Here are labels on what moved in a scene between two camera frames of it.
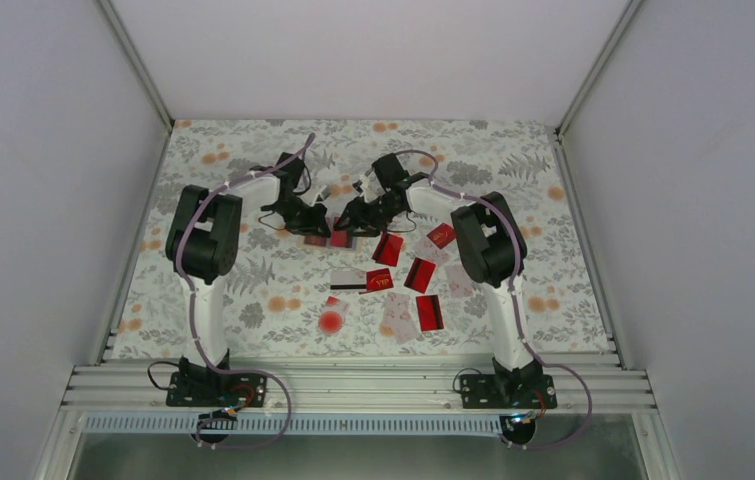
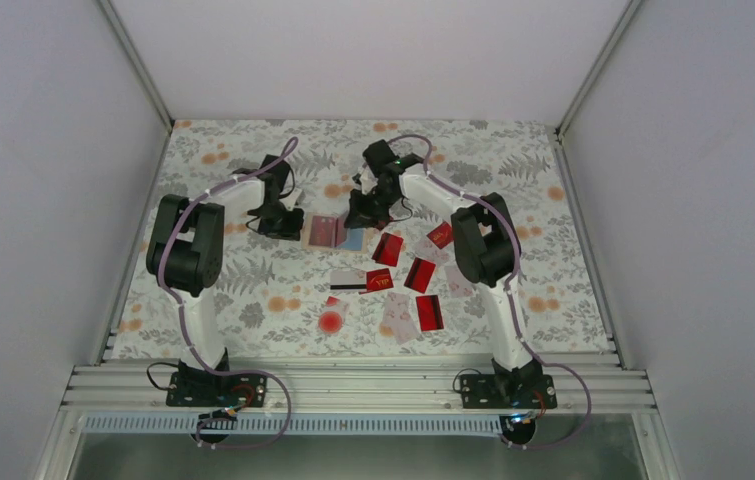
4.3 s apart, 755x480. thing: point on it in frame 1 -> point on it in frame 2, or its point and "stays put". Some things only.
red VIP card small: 442,235 stays put
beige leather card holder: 331,241 stays put
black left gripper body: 299,220 -> 274,222
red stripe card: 388,249 stays put
